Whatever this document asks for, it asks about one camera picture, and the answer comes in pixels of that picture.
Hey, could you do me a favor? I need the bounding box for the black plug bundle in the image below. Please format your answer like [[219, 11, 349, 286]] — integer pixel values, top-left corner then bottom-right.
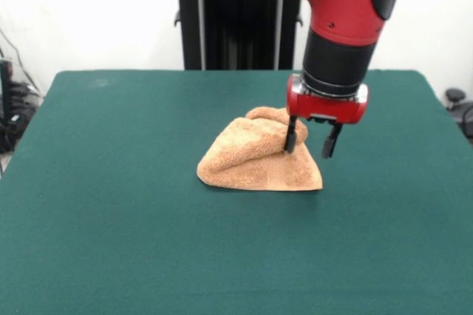
[[9, 81, 42, 109]]

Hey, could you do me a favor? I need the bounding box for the black upright device, red light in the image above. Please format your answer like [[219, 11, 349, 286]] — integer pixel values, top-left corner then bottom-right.
[[0, 58, 15, 153]]

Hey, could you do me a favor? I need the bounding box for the grey cable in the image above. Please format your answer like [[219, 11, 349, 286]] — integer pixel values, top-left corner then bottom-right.
[[0, 28, 40, 92]]

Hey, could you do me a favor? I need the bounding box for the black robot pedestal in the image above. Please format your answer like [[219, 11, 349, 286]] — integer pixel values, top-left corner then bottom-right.
[[162, 0, 303, 71]]

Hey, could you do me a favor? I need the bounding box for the dark green table cloth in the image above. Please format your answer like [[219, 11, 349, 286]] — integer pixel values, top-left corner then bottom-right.
[[0, 69, 473, 315]]

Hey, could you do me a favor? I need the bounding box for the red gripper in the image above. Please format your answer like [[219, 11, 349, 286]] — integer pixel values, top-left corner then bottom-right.
[[283, 73, 370, 160]]

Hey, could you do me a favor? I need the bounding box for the tan terry cloth towel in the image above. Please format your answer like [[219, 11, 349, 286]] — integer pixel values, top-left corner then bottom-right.
[[195, 106, 324, 192]]

